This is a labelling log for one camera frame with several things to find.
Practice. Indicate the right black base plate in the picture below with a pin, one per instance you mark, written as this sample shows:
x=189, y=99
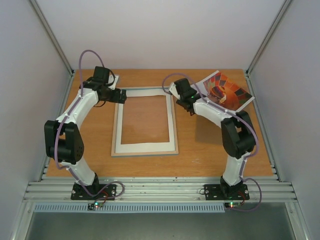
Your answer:
x=215, y=192

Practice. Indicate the right aluminium corner post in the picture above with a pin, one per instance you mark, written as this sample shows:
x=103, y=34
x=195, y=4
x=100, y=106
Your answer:
x=269, y=35

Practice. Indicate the clear acrylic sheet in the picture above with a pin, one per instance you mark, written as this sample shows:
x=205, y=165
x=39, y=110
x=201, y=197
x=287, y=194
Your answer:
x=145, y=120

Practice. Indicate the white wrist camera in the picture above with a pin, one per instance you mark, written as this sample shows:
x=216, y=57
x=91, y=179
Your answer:
x=112, y=81
x=173, y=91

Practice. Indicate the left aluminium corner post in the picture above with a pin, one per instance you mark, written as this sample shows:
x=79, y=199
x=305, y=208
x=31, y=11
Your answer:
x=47, y=28

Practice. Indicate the right small circuit board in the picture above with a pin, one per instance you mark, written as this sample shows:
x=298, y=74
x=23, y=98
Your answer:
x=233, y=204

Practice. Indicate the left small circuit board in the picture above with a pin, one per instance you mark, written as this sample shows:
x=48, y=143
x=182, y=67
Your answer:
x=96, y=206

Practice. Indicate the white mat board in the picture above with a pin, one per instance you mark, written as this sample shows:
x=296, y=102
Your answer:
x=145, y=124

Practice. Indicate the small circuit board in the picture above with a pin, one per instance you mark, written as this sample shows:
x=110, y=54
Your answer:
x=233, y=204
x=96, y=206

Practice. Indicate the colourful balloon photo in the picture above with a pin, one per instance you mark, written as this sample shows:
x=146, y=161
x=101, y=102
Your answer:
x=223, y=91

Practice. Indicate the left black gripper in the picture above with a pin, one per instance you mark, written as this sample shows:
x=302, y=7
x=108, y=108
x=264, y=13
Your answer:
x=117, y=97

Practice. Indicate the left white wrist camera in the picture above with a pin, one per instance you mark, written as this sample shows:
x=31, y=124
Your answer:
x=112, y=81

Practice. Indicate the aluminium corner post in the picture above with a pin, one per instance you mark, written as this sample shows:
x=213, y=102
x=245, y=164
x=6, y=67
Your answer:
x=269, y=35
x=47, y=28

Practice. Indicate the aluminium front rail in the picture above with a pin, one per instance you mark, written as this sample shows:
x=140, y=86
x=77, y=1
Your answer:
x=161, y=189

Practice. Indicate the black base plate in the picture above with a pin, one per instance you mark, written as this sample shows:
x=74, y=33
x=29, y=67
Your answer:
x=215, y=192
x=79, y=193

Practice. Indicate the grey slotted cable duct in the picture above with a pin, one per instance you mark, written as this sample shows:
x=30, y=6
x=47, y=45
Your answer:
x=129, y=208

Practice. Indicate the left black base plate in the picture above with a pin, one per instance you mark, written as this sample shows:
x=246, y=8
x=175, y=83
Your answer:
x=79, y=193

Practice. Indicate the teal picture frame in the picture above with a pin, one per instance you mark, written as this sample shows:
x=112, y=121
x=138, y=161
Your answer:
x=146, y=148

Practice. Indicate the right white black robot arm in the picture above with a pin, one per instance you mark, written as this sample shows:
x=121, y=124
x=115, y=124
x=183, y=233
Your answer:
x=238, y=135

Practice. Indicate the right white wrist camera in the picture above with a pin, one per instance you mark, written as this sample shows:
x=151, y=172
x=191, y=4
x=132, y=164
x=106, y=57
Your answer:
x=173, y=91

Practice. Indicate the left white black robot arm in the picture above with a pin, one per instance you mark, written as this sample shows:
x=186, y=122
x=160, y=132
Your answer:
x=63, y=141

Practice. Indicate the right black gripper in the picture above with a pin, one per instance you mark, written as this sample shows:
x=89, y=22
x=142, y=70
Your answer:
x=186, y=106

